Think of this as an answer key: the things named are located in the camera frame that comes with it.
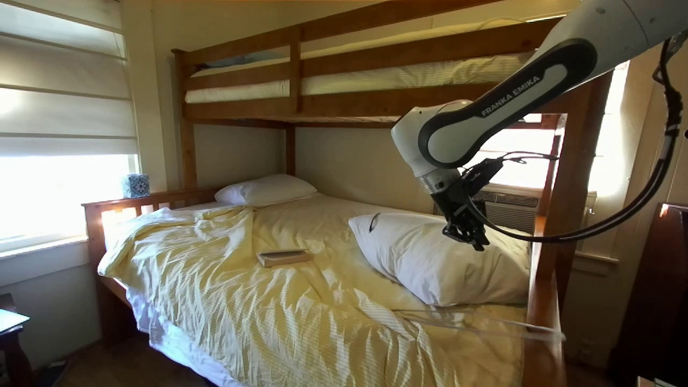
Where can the cream striped bunk mattress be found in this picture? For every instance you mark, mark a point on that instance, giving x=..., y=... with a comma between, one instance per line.
x=400, y=77

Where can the dark wooden furniture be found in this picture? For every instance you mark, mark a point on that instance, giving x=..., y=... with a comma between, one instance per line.
x=659, y=303

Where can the white plastic coat hanger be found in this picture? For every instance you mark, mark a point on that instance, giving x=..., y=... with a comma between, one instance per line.
x=495, y=324

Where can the bright window behind ladder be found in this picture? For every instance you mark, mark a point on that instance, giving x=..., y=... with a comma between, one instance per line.
x=523, y=173

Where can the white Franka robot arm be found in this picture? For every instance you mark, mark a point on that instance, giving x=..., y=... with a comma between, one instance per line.
x=502, y=101

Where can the small dark nightstand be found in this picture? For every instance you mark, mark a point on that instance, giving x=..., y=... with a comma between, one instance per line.
x=14, y=337

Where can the blue patterned tissue box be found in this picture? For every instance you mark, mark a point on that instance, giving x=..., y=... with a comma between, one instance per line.
x=136, y=187

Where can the orange wooden bunk bed frame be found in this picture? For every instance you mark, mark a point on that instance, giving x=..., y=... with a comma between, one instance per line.
x=336, y=106

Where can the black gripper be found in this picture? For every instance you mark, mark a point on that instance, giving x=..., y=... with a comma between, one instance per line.
x=463, y=197

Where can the large white pillow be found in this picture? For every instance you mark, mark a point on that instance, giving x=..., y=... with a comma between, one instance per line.
x=431, y=259

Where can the brown book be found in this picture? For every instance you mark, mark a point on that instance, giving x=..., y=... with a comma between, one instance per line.
x=283, y=256

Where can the small white pillow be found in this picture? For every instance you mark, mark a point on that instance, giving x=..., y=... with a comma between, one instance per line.
x=265, y=191

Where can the pale yellow duvet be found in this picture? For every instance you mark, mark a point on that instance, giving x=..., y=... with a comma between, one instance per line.
x=272, y=314

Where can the white window blind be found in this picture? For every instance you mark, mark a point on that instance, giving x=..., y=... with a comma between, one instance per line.
x=65, y=109

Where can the white air conditioner unit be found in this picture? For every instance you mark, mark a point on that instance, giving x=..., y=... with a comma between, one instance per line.
x=509, y=208

